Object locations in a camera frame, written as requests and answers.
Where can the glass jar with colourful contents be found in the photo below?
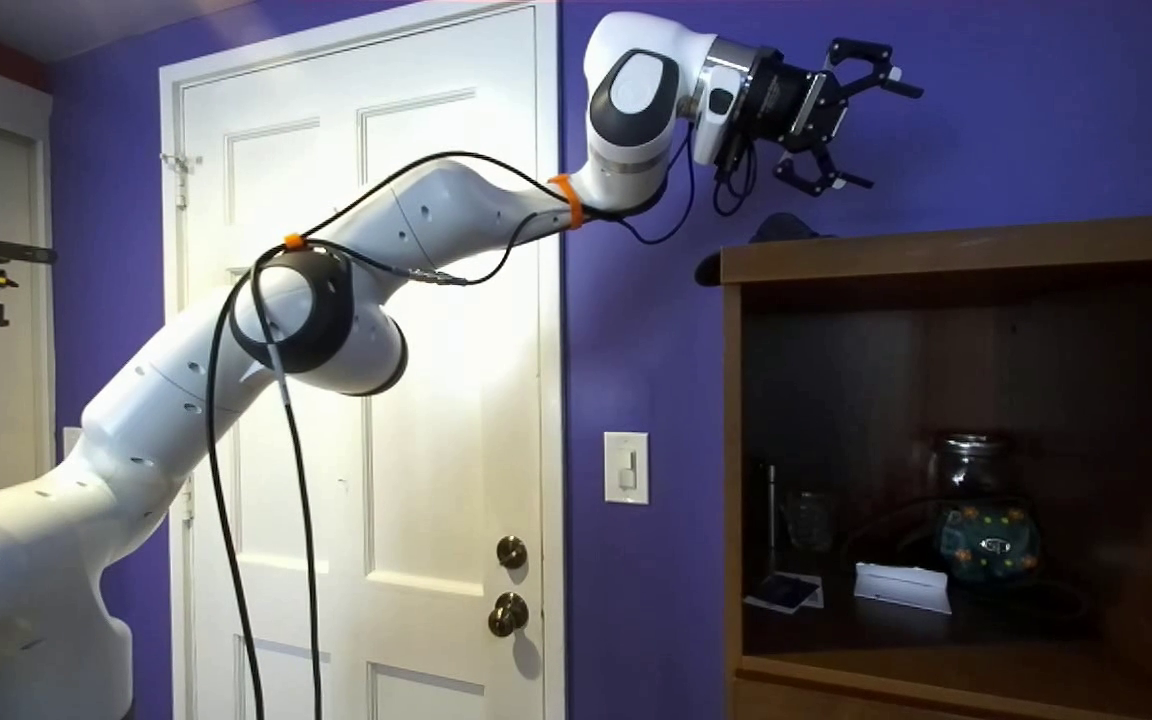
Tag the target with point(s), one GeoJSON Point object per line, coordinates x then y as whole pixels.
{"type": "Point", "coordinates": [986, 532]}

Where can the clear drinking glass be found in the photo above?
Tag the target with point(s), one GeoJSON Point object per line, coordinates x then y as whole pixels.
{"type": "Point", "coordinates": [811, 520]}

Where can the metal door hinge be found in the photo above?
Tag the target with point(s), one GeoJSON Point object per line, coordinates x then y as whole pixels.
{"type": "Point", "coordinates": [183, 174]}

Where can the white panel door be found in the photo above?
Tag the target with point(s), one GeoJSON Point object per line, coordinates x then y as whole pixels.
{"type": "Point", "coordinates": [442, 466]}

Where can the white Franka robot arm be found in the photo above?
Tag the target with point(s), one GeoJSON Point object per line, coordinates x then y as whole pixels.
{"type": "Point", "coordinates": [136, 453]}

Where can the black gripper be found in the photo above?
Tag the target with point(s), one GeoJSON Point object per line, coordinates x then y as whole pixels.
{"type": "Point", "coordinates": [791, 106]}

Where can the small dark flat box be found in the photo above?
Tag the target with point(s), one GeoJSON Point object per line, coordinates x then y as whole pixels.
{"type": "Point", "coordinates": [784, 592]}

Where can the thin upright dark stick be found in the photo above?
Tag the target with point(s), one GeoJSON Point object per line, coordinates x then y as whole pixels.
{"type": "Point", "coordinates": [773, 520]}

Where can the round dark door knob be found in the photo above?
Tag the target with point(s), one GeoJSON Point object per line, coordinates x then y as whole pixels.
{"type": "Point", "coordinates": [508, 614]}

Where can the white wall light switch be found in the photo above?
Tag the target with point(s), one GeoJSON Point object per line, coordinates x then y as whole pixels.
{"type": "Point", "coordinates": [624, 466]}

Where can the round dark deadbolt lock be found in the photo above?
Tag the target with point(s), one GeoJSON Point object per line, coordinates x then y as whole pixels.
{"type": "Point", "coordinates": [508, 552]}

